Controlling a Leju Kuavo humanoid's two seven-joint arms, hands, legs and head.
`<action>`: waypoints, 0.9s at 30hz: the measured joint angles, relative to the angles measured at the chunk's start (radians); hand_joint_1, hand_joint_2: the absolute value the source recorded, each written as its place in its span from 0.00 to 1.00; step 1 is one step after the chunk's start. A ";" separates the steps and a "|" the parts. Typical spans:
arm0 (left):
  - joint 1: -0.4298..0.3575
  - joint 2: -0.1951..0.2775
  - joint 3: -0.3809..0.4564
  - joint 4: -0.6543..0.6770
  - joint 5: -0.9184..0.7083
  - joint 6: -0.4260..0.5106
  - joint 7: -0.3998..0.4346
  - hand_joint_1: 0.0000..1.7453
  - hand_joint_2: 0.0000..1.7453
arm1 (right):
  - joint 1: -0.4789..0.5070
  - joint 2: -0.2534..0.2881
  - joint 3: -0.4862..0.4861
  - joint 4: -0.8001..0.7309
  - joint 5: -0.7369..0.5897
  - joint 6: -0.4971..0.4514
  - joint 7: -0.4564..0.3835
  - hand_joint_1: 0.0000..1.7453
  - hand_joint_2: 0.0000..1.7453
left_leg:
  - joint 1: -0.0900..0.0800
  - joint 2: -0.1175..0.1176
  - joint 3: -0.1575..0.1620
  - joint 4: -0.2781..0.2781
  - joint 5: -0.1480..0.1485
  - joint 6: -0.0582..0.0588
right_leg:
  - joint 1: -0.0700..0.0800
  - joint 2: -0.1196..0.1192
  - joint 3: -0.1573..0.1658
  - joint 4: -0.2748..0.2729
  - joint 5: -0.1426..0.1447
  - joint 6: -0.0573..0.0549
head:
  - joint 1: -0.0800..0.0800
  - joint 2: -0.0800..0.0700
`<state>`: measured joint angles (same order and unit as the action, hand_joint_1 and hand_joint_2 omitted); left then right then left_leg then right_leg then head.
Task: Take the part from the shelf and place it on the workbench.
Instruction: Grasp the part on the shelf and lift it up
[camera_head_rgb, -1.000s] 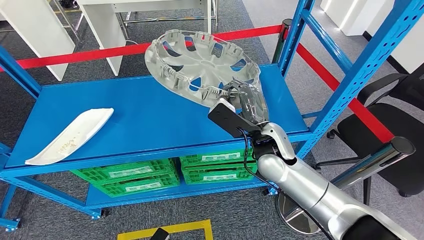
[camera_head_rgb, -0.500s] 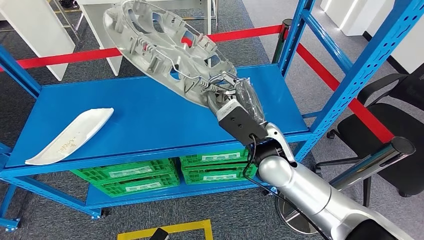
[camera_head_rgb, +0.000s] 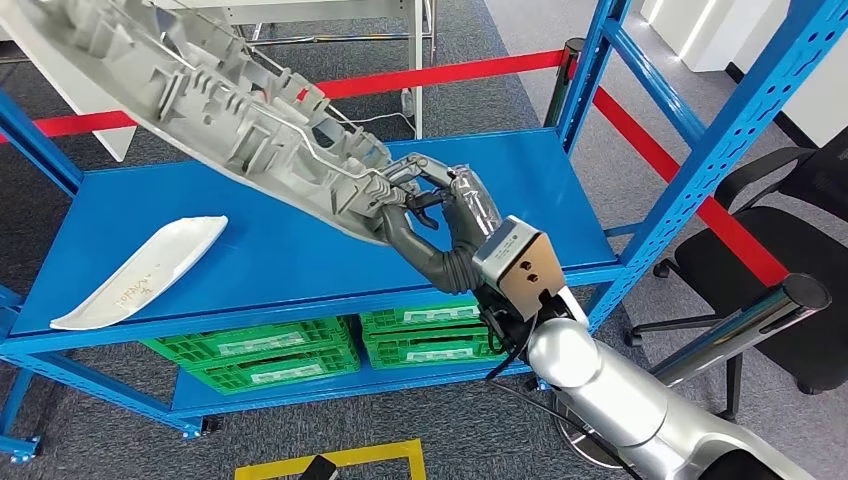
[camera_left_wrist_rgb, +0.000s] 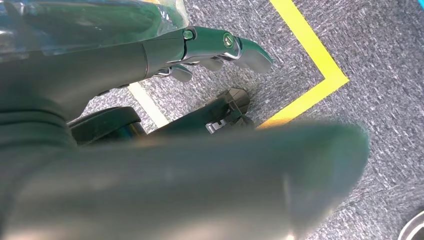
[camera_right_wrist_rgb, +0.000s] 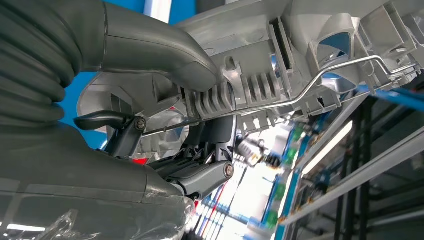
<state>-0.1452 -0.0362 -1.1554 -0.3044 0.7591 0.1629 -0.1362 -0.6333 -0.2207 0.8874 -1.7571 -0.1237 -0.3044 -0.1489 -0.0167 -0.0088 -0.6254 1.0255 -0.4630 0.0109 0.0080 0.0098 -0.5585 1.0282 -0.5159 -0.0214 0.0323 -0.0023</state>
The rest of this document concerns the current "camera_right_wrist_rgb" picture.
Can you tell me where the blue metal shelf rack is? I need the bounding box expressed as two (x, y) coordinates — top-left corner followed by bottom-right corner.
(58, 0), (198, 151)

